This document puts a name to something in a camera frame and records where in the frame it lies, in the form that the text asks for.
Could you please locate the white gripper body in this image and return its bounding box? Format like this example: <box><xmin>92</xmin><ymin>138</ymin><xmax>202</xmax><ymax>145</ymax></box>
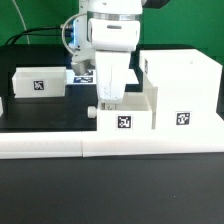
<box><xmin>95</xmin><ymin>51</ymin><xmax>130</xmax><ymax>104</ymax></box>

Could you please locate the white front drawer tray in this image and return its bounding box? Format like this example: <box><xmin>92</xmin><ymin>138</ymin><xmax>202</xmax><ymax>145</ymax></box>
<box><xmin>87</xmin><ymin>92</ymin><xmax>153</xmax><ymax>132</ymax></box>

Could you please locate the white drawer tray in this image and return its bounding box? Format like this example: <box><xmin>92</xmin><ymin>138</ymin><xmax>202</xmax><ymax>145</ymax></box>
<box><xmin>87</xmin><ymin>92</ymin><xmax>153</xmax><ymax>132</ymax></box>
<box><xmin>12</xmin><ymin>67</ymin><xmax>66</xmax><ymax>98</ymax></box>

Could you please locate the white drawer cabinet box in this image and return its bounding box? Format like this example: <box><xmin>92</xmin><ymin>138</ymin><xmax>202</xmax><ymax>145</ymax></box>
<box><xmin>139</xmin><ymin>49</ymin><xmax>224</xmax><ymax>130</ymax></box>

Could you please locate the white rear drawer tray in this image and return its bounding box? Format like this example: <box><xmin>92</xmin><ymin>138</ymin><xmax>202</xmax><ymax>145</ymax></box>
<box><xmin>12</xmin><ymin>67</ymin><xmax>66</xmax><ymax>98</ymax></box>

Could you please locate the white sheet with markers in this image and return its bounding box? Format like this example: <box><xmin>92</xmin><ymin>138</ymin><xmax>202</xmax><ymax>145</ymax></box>
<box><xmin>65</xmin><ymin>68</ymin><xmax>140</xmax><ymax>86</ymax></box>

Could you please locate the white L-shaped fence bar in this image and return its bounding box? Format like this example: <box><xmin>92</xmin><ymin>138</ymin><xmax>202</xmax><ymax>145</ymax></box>
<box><xmin>81</xmin><ymin>111</ymin><xmax>224</xmax><ymax>158</ymax></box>

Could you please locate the white front fence bar left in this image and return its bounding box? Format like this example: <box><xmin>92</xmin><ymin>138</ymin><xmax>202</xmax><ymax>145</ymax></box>
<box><xmin>0</xmin><ymin>132</ymin><xmax>83</xmax><ymax>159</ymax></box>

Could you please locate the black cable bundle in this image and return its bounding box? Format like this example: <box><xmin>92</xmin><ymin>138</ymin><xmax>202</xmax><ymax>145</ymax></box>
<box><xmin>4</xmin><ymin>23</ymin><xmax>75</xmax><ymax>46</ymax></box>

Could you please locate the thin white cable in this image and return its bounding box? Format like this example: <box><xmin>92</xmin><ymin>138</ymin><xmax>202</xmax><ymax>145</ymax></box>
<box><xmin>11</xmin><ymin>0</ymin><xmax>31</xmax><ymax>45</ymax></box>

